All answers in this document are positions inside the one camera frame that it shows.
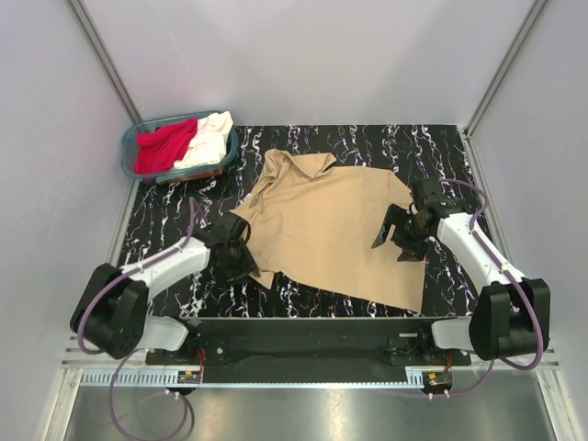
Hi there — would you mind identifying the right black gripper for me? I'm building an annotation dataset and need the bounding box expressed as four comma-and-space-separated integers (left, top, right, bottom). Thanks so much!
371, 204, 431, 264

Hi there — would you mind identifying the tan polo shirt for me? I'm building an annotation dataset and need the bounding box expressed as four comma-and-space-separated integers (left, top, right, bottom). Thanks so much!
234, 149, 425, 312

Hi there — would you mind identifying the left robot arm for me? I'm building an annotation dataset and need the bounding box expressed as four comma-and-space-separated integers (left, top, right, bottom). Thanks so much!
70, 213, 258, 364

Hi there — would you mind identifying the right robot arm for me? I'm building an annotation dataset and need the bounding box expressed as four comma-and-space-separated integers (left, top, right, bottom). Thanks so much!
373, 178, 550, 370

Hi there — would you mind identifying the teal laundry basket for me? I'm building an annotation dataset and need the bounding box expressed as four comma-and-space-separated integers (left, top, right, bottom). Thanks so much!
120, 110, 239, 185

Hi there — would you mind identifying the white shirt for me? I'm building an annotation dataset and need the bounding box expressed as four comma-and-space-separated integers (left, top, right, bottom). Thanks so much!
174, 111, 233, 169

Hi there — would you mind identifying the red shirt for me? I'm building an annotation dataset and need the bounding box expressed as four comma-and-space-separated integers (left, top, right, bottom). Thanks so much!
134, 119, 198, 175

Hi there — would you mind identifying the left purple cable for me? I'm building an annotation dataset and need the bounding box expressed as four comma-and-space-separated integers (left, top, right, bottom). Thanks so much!
75, 197, 208, 440

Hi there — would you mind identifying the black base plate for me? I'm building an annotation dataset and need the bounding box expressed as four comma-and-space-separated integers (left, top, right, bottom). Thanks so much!
146, 318, 471, 377

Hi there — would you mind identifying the white slotted cable duct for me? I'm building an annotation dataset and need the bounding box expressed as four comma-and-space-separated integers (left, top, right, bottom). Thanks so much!
80, 367, 452, 390

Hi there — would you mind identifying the aluminium rail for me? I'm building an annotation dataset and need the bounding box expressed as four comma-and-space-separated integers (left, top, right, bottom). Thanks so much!
59, 339, 560, 373

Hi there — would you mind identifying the right aluminium frame post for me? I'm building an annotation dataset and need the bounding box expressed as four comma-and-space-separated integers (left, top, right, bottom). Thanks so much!
463, 0, 550, 138

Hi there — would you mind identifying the aluminium frame post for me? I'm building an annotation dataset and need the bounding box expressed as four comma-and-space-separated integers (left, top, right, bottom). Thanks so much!
64, 0, 142, 123
463, 0, 550, 138

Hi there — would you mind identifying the left aluminium frame post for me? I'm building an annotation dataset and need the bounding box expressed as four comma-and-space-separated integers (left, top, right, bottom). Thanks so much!
64, 0, 142, 123

